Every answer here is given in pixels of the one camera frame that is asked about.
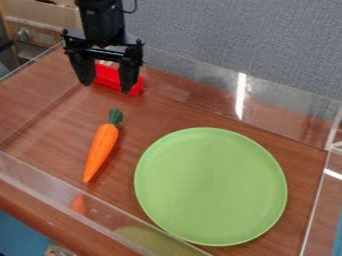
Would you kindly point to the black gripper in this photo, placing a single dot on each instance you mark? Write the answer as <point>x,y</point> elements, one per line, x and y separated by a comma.
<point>126,47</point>

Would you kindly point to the orange toy carrot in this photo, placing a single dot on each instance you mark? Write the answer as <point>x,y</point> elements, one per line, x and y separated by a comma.
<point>103,143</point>

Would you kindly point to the green round plate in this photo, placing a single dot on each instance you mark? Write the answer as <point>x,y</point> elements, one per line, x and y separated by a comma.
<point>210,186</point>

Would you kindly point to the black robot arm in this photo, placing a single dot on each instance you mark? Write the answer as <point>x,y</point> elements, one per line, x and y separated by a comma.
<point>103,40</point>

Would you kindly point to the red plastic block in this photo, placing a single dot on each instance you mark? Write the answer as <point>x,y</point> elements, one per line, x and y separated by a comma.
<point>107,78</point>

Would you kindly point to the clear acrylic enclosure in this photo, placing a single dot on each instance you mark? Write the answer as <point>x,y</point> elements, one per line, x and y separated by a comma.
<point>51,114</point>

